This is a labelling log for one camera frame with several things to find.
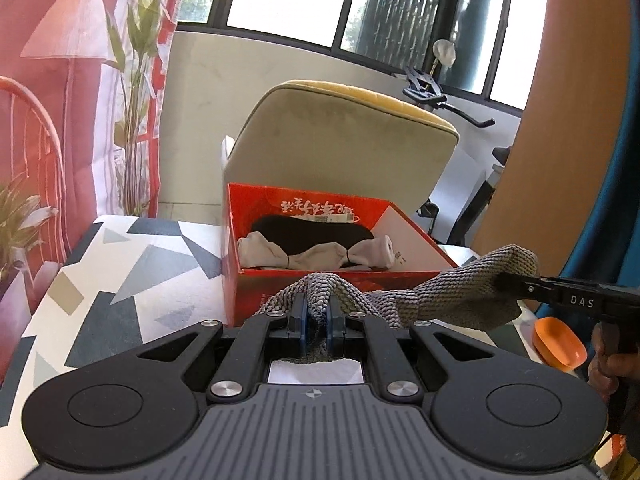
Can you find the grey knitted sock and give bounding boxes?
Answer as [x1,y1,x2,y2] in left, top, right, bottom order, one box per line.
[258,244,539,332]

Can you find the red strawberry cardboard box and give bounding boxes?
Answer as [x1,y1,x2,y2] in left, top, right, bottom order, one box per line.
[221,183,455,326]

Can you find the beige sock pair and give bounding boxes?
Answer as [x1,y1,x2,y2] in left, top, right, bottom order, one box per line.
[236,232,396,272]

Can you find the black sock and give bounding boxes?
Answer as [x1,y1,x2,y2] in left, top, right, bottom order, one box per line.
[250,214,374,256]

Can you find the person's right hand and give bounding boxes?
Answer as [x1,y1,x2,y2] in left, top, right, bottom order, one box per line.
[588,324,640,403]

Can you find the orange plastic scoop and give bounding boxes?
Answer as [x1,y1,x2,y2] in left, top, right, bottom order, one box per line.
[532,316,588,373]

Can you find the geometric patterned tablecloth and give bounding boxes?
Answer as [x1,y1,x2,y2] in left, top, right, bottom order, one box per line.
[0,213,547,480]

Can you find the black exercise bike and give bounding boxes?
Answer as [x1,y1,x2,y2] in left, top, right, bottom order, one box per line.
[402,66,511,246]

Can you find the beige upholstered chair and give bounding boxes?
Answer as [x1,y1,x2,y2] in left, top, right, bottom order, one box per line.
[222,80,459,214]

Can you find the pink printed backdrop curtain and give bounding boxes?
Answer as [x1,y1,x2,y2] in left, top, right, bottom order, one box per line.
[1,0,181,365]

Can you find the white board with strap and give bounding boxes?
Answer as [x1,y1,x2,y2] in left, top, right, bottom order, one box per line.
[430,148,486,243]

